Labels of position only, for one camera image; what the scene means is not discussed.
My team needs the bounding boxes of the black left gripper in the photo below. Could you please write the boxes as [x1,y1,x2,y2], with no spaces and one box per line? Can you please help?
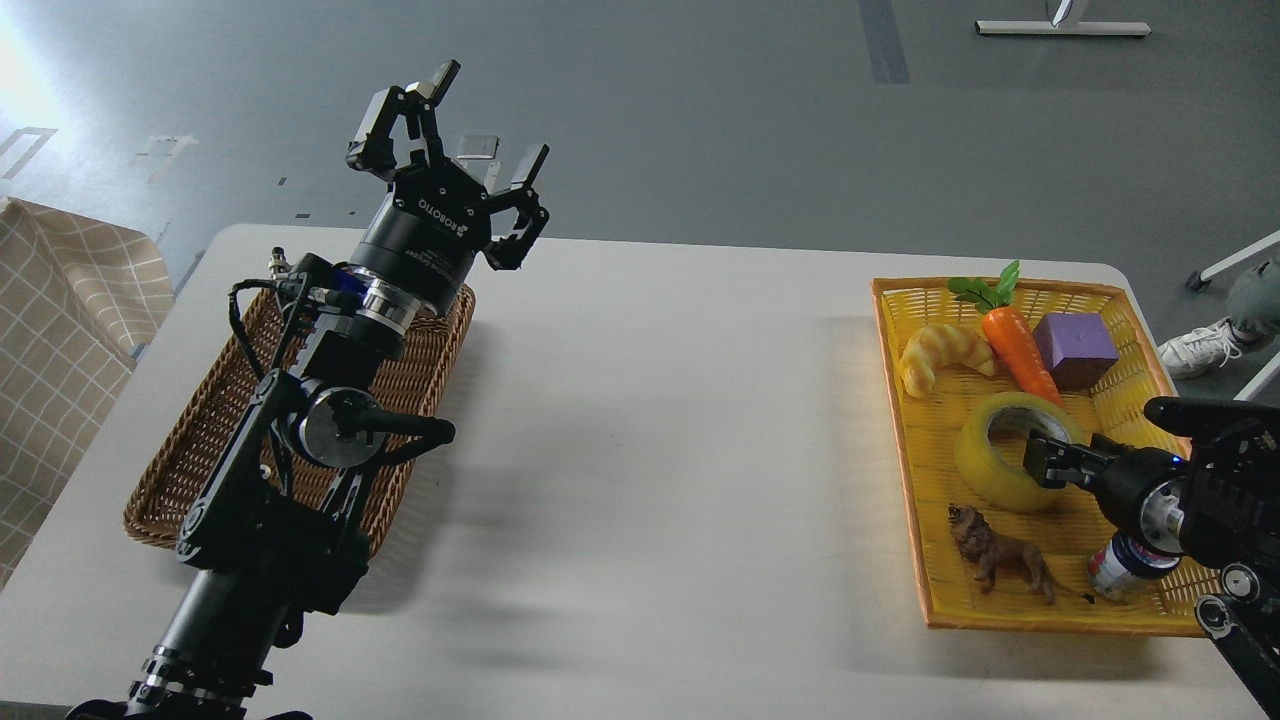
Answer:
[346,59,550,316]

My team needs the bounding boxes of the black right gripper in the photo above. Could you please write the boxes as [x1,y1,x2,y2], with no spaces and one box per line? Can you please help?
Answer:
[1021,432,1187,556]

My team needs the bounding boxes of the yellow tape roll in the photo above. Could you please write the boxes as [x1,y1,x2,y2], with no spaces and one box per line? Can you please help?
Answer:
[954,391,1085,512]

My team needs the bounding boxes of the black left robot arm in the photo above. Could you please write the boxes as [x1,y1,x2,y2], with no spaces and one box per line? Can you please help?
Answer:
[69,60,549,719]

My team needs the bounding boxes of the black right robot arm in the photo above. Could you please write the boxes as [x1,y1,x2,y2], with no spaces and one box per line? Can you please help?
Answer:
[1023,397,1279,717]

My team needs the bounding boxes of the brown toy lion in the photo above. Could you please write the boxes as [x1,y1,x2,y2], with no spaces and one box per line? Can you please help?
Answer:
[947,503,1096,605]

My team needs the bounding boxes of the purple cube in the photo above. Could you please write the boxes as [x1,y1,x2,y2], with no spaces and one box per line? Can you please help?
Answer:
[1032,313,1120,392]

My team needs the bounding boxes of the small jar with pink lid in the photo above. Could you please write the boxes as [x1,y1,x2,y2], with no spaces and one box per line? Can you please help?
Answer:
[1087,530,1181,603]

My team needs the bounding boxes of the yellow plastic basket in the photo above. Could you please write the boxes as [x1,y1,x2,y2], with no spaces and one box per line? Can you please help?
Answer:
[870,277,1219,637]

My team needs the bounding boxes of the toy carrot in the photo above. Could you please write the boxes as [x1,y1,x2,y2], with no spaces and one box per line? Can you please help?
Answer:
[946,260,1064,407]

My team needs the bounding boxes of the toy croissant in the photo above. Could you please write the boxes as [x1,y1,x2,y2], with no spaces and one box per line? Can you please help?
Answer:
[897,324,997,398]

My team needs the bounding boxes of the white sneaker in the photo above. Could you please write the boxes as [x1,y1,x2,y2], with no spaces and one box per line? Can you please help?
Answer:
[1158,318,1267,380]

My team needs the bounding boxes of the brown wicker basket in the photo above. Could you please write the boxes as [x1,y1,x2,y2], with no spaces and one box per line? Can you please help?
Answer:
[123,263,477,561]

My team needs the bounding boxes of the beige checkered cloth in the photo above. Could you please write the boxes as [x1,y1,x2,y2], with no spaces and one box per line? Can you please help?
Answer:
[1,197,174,580]

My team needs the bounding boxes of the white stand base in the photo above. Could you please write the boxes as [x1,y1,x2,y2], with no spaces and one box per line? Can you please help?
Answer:
[974,1,1152,38]

